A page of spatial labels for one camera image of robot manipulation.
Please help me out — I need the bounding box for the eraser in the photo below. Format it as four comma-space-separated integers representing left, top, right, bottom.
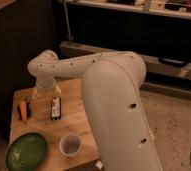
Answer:
51, 97, 61, 119

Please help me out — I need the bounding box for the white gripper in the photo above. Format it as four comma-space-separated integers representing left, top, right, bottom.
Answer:
31, 78, 62, 101

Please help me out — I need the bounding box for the small white floor object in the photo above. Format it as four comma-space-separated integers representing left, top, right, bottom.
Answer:
95, 161, 103, 169

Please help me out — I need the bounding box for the black handle on ledge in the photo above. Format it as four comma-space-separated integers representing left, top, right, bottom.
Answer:
158, 57, 189, 68

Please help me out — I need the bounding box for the metal stand pole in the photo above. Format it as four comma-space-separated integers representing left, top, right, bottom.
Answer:
63, 0, 73, 46

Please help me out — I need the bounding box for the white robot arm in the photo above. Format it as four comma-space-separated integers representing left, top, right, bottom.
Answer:
28, 50, 162, 171

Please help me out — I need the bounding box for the wooden shelf with clutter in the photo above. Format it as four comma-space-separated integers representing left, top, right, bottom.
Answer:
57, 0, 191, 22

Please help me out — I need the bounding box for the green plate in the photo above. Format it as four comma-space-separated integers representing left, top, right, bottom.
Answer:
6, 132, 48, 171

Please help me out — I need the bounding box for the orange toy carrot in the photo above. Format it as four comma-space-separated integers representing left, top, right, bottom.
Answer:
19, 101, 27, 123

